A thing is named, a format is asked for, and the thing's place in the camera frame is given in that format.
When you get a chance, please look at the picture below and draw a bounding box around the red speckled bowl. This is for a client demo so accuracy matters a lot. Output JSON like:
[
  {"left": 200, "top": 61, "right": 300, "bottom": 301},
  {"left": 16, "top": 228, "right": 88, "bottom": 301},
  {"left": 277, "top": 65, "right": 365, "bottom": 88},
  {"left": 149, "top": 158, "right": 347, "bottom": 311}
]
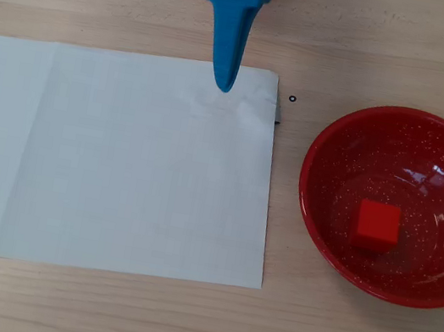
[{"left": 280, "top": 91, "right": 444, "bottom": 313}]

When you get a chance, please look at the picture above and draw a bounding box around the white paper sheet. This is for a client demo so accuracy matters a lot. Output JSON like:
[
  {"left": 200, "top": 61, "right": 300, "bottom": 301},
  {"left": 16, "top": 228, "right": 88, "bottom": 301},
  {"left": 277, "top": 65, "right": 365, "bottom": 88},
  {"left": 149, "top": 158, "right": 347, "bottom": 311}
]
[{"left": 0, "top": 22, "right": 300, "bottom": 307}]

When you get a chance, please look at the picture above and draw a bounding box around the red cube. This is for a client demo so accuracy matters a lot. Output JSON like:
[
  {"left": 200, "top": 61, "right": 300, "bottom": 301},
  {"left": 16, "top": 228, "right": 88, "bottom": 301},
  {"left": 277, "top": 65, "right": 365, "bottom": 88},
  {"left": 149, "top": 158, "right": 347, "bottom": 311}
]
[{"left": 348, "top": 196, "right": 405, "bottom": 256}]

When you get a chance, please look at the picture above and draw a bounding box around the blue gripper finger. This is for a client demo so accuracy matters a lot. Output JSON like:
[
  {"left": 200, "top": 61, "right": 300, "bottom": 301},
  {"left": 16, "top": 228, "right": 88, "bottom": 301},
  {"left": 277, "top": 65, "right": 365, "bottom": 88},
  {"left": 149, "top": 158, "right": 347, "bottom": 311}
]
[
  {"left": 228, "top": 3, "right": 261, "bottom": 90},
  {"left": 199, "top": 1, "right": 248, "bottom": 95}
]

